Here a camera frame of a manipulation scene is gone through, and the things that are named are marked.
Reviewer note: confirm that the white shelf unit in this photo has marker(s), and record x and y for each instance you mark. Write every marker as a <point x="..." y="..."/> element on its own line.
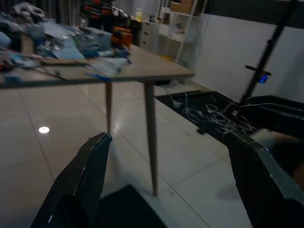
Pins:
<point x="171" y="38"/>

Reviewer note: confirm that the brown cardboard box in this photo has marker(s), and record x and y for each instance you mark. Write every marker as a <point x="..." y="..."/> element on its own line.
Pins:
<point x="180" y="7"/>

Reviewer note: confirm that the brown wooden strip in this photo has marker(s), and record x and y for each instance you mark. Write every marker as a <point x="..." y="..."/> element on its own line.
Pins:
<point x="64" y="62"/>

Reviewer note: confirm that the blue tape piece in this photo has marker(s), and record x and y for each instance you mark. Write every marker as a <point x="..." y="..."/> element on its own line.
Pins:
<point x="98" y="76"/>

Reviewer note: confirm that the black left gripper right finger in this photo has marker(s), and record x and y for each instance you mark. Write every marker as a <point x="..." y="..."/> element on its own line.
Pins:
<point x="261" y="185"/>

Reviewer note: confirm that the wooden table leg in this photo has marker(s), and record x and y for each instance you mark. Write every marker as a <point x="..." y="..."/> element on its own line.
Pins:
<point x="108" y="107"/>
<point x="150" y="133"/>

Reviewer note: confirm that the black tripod stand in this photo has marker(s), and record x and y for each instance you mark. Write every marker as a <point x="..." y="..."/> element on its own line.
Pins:
<point x="273" y="45"/>

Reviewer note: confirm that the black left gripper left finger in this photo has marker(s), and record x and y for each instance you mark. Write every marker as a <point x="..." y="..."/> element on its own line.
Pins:
<point x="78" y="185"/>

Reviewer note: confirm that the orange power tool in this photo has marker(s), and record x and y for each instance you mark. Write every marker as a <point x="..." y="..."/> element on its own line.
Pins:
<point x="122" y="36"/>

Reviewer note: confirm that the small blue lit device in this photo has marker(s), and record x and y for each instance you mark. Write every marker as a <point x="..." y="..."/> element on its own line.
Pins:
<point x="263" y="78"/>

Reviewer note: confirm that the yellow bottle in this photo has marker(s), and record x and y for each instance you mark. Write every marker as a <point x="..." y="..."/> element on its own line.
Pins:
<point x="139" y="14"/>

